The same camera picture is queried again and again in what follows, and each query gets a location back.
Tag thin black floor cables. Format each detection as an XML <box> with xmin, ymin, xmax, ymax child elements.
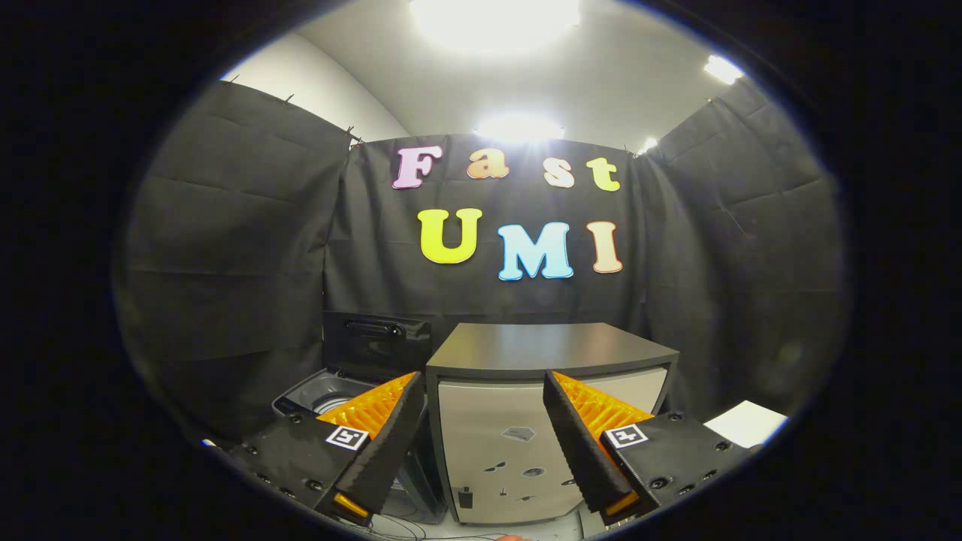
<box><xmin>368</xmin><ymin>511</ymin><xmax>512</xmax><ymax>541</ymax></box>

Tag white paper sheet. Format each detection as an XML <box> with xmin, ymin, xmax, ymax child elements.
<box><xmin>704</xmin><ymin>400</ymin><xmax>790</xmax><ymax>449</ymax></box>

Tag beige cabinet with dark top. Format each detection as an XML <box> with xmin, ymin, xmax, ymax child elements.
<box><xmin>426</xmin><ymin>323</ymin><xmax>681</xmax><ymax>527</ymax></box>

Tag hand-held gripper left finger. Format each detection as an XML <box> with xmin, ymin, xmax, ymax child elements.
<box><xmin>225</xmin><ymin>370</ymin><xmax>426</xmax><ymax>527</ymax></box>

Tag rectangular ceiling light panel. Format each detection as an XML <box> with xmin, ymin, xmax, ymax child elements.
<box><xmin>703</xmin><ymin>55</ymin><xmax>745</xmax><ymax>85</ymax></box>

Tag black backdrop cloth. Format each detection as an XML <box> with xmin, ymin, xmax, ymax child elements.
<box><xmin>113</xmin><ymin>75</ymin><xmax>850</xmax><ymax>448</ymax></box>

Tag dark grey washing machine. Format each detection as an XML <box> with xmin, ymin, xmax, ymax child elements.
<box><xmin>272</xmin><ymin>368</ymin><xmax>448</xmax><ymax>524</ymax></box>

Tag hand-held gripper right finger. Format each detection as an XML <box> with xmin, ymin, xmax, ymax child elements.
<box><xmin>543</xmin><ymin>370</ymin><xmax>752</xmax><ymax>527</ymax></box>

